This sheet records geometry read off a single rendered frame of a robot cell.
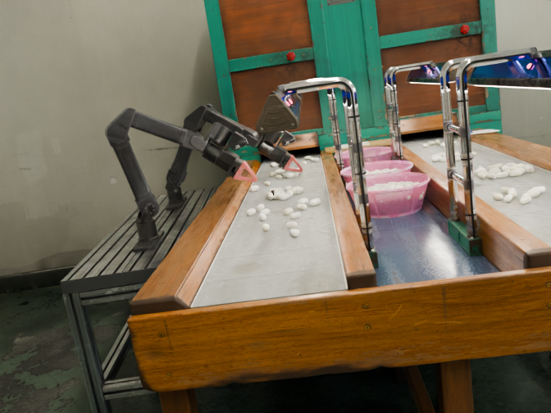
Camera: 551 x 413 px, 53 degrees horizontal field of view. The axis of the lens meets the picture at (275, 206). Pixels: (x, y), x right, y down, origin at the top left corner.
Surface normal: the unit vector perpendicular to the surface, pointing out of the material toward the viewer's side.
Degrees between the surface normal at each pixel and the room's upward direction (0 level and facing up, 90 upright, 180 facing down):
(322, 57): 90
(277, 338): 91
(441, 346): 90
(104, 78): 90
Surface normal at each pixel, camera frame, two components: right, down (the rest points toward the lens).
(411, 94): -0.05, 0.22
